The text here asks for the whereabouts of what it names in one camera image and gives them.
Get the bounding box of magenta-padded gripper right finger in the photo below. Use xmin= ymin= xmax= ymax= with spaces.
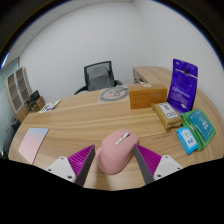
xmin=133 ymin=144 xmax=184 ymax=185

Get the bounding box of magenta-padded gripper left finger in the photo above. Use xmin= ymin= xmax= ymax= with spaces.
xmin=45 ymin=143 xmax=97 ymax=188

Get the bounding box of pink computer mouse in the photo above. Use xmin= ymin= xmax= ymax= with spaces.
xmin=96 ymin=128 xmax=139 ymax=176

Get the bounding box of pink-blue gradient mouse pad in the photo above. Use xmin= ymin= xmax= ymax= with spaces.
xmin=18 ymin=127 xmax=50 ymax=165

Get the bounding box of blue wipes packet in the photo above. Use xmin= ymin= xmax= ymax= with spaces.
xmin=175 ymin=126 xmax=199 ymax=156

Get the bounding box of green packet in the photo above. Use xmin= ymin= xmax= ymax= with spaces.
xmin=180 ymin=109 xmax=217 ymax=152

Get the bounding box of tan snack packet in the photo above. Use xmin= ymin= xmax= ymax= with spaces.
xmin=151 ymin=101 xmax=184 ymax=132

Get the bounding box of black padded chair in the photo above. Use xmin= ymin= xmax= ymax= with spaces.
xmin=2 ymin=116 xmax=22 ymax=158

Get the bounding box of colourful sticker sheet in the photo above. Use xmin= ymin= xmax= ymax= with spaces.
xmin=38 ymin=99 xmax=63 ymax=114

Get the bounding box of small brown carton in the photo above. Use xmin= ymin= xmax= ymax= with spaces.
xmin=23 ymin=98 xmax=33 ymax=113

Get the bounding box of brown cardboard box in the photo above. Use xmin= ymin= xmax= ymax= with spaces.
xmin=128 ymin=82 xmax=169 ymax=110

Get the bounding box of purple standing pouch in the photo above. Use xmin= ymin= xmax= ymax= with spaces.
xmin=166 ymin=58 xmax=199 ymax=115

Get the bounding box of wooden shelf unit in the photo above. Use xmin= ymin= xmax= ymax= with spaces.
xmin=4 ymin=66 xmax=34 ymax=124

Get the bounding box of grey circle-print sheet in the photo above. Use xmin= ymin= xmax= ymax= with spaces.
xmin=97 ymin=85 xmax=130 ymax=104

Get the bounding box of wooden side desk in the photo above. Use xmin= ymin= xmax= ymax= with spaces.
xmin=132 ymin=65 xmax=175 ymax=88

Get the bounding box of black mesh office chair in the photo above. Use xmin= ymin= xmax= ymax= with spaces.
xmin=73 ymin=60 xmax=123 ymax=96

